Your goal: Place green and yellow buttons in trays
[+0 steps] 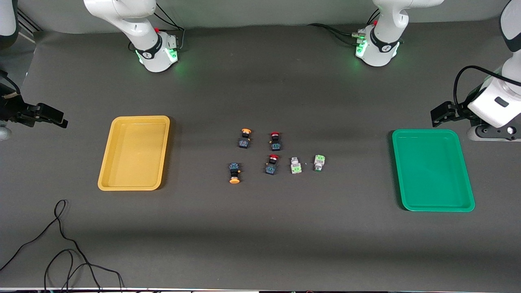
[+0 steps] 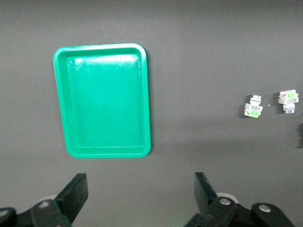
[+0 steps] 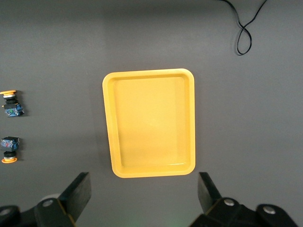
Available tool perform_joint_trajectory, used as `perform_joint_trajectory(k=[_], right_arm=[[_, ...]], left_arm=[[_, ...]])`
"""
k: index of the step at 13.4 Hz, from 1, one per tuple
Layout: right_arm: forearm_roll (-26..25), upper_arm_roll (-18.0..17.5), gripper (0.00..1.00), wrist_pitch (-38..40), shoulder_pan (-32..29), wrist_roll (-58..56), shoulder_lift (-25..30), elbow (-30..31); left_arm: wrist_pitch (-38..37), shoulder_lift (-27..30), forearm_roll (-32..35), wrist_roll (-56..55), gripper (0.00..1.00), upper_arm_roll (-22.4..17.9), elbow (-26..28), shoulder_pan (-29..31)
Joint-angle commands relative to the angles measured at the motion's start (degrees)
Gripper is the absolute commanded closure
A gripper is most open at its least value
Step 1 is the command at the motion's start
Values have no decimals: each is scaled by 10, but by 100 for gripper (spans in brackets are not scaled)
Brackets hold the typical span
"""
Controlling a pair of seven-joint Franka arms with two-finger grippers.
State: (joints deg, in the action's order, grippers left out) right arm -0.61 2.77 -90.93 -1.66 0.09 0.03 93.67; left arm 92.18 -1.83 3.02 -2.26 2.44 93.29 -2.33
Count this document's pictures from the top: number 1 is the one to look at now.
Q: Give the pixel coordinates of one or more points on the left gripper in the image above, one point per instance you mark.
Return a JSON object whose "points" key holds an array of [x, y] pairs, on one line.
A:
{"points": [[459, 112]]}

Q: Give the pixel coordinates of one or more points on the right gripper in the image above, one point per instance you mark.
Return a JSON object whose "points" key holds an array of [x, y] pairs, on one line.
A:
{"points": [[11, 109]]}

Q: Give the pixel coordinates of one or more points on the green push button switch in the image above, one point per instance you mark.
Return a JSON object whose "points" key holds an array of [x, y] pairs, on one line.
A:
{"points": [[296, 166], [318, 162]]}

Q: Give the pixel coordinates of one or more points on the yellow push button switch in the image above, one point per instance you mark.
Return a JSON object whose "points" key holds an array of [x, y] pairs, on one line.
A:
{"points": [[234, 169], [244, 142]]}

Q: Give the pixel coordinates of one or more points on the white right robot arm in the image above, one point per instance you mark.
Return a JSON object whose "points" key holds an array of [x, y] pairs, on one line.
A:
{"points": [[154, 51]]}

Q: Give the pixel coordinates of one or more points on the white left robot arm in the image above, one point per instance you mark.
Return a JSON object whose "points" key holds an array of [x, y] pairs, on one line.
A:
{"points": [[380, 53]]}

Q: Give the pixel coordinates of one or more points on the green plastic tray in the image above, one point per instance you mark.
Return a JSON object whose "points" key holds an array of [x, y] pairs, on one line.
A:
{"points": [[431, 171]]}

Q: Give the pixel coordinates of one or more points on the yellow plastic tray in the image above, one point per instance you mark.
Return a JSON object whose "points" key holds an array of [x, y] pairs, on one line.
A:
{"points": [[134, 154]]}

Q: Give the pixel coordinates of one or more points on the aluminium frame rail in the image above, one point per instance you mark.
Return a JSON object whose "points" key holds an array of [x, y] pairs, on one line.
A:
{"points": [[28, 22]]}

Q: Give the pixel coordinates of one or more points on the red push button switch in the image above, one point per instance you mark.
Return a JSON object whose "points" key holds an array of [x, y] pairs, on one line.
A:
{"points": [[276, 145], [271, 168]]}

